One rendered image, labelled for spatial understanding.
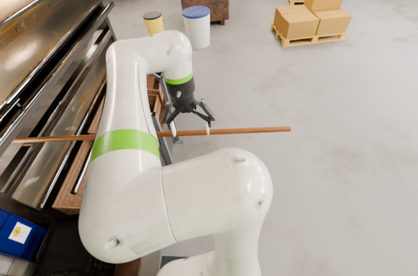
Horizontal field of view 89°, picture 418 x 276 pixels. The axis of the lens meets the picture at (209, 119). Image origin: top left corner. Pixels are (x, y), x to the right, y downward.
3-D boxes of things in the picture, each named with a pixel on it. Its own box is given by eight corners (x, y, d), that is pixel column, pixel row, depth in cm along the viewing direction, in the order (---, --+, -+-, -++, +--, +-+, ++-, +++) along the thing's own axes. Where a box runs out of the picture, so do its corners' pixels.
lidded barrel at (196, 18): (210, 36, 451) (208, 4, 405) (213, 48, 416) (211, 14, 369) (186, 39, 450) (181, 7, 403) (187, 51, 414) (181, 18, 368)
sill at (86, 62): (-5, 195, 107) (-12, 192, 104) (105, 32, 229) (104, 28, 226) (7, 194, 107) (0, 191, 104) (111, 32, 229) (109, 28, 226)
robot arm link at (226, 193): (267, 299, 59) (298, 187, 26) (211, 318, 57) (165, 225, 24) (249, 249, 69) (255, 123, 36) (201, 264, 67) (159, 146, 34)
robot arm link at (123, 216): (183, 254, 33) (167, 234, 24) (98, 280, 32) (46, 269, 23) (168, 156, 45) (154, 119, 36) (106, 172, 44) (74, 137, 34)
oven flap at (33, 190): (37, 209, 123) (0, 197, 110) (119, 51, 245) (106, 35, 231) (42, 208, 122) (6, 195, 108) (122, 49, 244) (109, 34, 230)
